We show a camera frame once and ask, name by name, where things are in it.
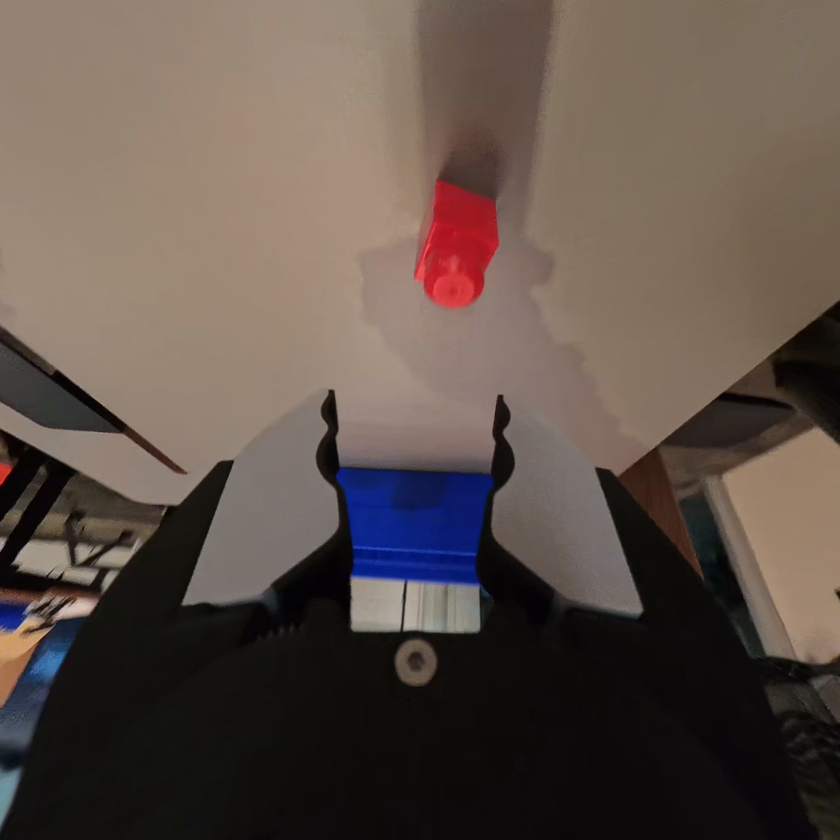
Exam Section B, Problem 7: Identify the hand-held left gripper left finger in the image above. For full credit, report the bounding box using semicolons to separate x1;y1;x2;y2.
182;389;354;622

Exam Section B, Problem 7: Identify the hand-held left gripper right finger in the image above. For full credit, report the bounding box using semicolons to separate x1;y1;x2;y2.
476;392;644;624

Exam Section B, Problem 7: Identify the blue plastic bin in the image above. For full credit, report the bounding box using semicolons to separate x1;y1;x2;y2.
335;466;495;585

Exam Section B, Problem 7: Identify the red mega block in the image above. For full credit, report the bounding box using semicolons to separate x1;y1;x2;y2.
413;180;500;310

